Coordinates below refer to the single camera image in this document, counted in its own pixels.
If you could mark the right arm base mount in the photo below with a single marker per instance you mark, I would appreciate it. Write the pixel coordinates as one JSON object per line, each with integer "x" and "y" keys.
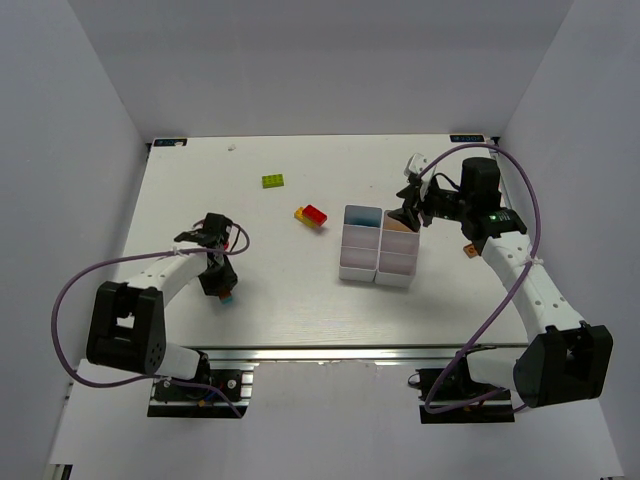
{"x": 458, "y": 387}

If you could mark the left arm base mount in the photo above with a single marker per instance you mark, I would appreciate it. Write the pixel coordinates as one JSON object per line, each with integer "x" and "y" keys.
{"x": 233, "y": 380}

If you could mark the brown lego brick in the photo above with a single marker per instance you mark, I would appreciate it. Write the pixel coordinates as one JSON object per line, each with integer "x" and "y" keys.
{"x": 470, "y": 251}
{"x": 225, "y": 296}

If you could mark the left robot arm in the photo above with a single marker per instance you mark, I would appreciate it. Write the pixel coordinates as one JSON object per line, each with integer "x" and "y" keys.
{"x": 128, "y": 331}

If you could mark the lime green lego brick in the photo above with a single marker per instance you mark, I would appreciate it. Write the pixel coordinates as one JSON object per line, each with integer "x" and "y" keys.
{"x": 273, "y": 181}

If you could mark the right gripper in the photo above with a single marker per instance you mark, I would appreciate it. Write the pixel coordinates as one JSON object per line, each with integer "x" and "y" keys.
{"x": 417, "y": 203}

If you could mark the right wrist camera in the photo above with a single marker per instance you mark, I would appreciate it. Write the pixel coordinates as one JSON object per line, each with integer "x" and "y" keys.
{"x": 416, "y": 164}

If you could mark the right white divided container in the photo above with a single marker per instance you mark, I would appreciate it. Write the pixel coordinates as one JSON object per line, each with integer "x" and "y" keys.
{"x": 398, "y": 254}

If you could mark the aluminium rail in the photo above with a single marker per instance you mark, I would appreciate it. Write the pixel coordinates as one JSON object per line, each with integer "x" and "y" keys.
{"x": 399, "y": 353}

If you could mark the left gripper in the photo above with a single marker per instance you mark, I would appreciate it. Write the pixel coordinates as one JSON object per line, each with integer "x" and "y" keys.
{"x": 213, "y": 281}

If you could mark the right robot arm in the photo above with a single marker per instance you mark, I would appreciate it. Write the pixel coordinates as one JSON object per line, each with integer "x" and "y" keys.
{"x": 566, "y": 359}

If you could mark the red lego brick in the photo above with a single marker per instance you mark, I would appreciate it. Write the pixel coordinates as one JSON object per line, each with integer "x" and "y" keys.
{"x": 316, "y": 215}

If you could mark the left blue corner label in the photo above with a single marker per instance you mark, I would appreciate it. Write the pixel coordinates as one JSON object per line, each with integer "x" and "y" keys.
{"x": 169, "y": 142}

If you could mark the yellow lego brick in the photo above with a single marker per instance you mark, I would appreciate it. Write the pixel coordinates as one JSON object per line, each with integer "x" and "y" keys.
{"x": 298, "y": 215}

